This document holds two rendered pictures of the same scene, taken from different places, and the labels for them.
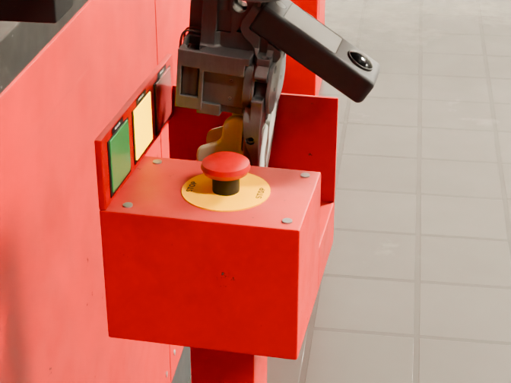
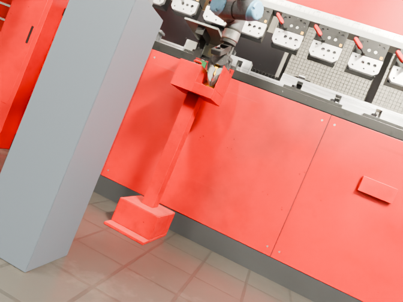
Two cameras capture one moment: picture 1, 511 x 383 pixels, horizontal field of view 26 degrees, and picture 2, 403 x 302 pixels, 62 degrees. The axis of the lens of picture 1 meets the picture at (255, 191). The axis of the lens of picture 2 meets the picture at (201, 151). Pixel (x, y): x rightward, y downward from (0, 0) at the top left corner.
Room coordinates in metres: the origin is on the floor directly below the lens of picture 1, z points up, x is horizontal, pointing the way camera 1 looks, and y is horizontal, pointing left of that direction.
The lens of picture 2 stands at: (1.10, -1.49, 0.50)
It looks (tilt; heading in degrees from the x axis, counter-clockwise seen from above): 2 degrees down; 95
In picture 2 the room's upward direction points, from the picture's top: 23 degrees clockwise
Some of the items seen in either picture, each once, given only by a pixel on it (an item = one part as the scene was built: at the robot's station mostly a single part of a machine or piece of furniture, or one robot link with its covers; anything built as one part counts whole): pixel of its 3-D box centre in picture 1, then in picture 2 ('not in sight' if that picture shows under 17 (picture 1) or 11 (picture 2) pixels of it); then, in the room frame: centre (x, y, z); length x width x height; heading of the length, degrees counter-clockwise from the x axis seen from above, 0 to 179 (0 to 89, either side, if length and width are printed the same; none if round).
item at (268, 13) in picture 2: not in sight; (254, 23); (0.94, 0.36, 1.18); 0.15 x 0.09 x 0.17; 172
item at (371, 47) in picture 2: not in sight; (366, 59); (1.53, 0.27, 1.18); 0.15 x 0.09 x 0.17; 172
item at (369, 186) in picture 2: not in sight; (376, 189); (1.76, 0.08, 0.58); 0.15 x 0.02 x 0.07; 172
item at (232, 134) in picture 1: (229, 161); (211, 76); (0.88, 0.02, 0.77); 0.06 x 0.03 x 0.09; 78
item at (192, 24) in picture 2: not in sight; (207, 34); (0.75, 0.24, 1.00); 0.26 x 0.18 x 0.01; 82
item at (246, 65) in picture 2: not in sight; (216, 60); (0.82, 0.38, 0.92); 0.39 x 0.06 x 0.10; 172
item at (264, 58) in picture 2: not in sight; (202, 43); (0.61, 0.93, 1.12); 1.13 x 0.02 x 0.44; 172
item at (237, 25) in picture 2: not in sight; (236, 18); (0.89, -0.01, 1.03); 0.09 x 0.08 x 0.11; 55
